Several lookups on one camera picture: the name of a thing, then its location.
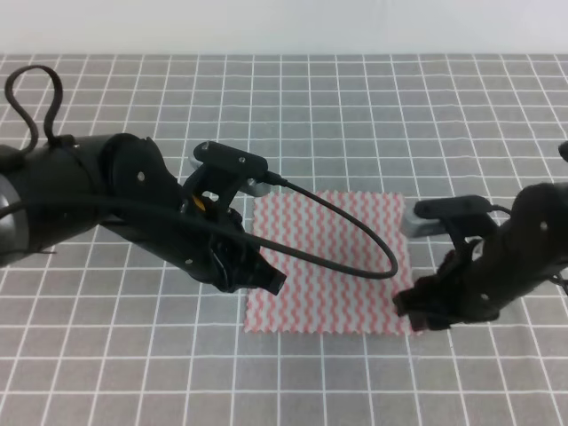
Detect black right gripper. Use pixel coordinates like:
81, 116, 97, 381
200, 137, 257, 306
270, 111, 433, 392
393, 239, 515, 332

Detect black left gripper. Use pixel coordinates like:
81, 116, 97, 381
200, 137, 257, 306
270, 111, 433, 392
168, 194, 287, 296

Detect pink white wavy towel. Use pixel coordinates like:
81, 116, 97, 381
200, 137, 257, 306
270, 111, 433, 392
244, 191, 413, 335

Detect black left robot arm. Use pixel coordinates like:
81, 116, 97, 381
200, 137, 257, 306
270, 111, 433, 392
1, 133, 286, 294

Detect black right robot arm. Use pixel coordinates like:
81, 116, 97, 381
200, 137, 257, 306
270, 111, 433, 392
393, 183, 567, 331

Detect black left camera cable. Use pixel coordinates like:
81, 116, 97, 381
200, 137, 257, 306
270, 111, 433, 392
0, 170, 398, 280

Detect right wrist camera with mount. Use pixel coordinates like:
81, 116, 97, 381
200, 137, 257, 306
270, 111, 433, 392
400, 195, 498, 249

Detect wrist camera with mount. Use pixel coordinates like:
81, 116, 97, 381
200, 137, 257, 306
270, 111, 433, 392
183, 141, 271, 211
400, 195, 498, 249

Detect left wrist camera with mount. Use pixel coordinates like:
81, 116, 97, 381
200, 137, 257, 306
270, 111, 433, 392
183, 141, 271, 211

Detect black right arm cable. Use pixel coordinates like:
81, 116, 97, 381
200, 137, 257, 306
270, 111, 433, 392
4, 65, 63, 152

